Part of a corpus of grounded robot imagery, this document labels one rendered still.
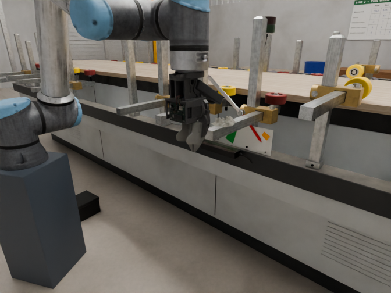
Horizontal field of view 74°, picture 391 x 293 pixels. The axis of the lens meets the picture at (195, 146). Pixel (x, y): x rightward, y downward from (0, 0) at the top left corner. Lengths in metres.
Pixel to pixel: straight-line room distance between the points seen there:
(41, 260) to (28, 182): 0.39
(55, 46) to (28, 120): 0.32
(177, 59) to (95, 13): 0.18
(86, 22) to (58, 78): 0.67
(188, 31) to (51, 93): 0.82
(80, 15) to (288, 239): 1.25
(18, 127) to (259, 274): 1.30
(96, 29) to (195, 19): 0.20
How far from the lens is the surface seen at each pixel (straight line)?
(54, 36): 1.20
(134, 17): 0.64
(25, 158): 1.30
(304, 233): 1.38
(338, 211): 1.03
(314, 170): 0.95
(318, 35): 8.65
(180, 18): 0.61
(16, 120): 1.27
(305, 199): 1.04
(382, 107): 1.06
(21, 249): 1.51
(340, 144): 1.15
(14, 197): 1.33
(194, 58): 0.61
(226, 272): 1.49
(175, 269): 1.50
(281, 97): 1.05
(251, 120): 0.91
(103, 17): 0.60
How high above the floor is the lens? 1.09
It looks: 21 degrees down
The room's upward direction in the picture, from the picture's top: straight up
